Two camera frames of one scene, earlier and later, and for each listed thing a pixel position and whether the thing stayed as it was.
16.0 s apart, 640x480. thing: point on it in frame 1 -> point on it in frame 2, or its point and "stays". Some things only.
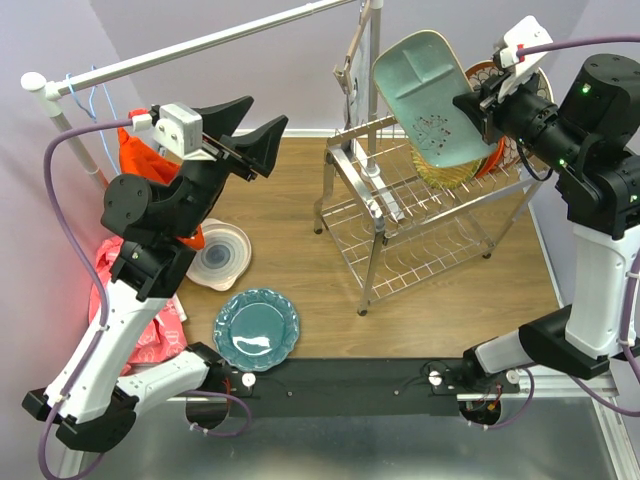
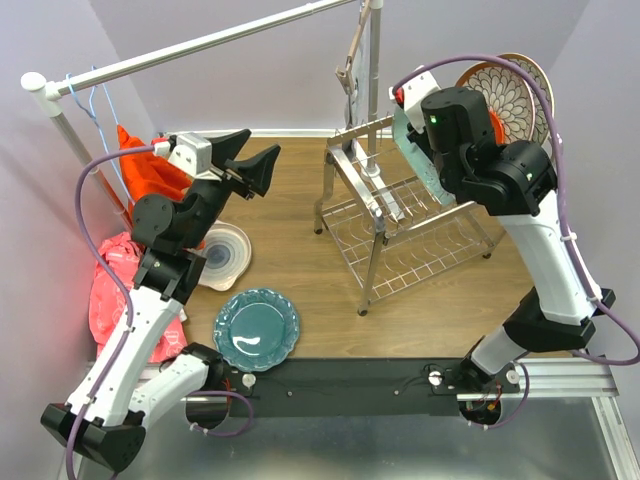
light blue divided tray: x=420 y=78 -> x=420 y=158
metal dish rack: x=388 y=217 stays
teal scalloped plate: x=255 y=329 stays
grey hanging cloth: x=357 y=100 stays
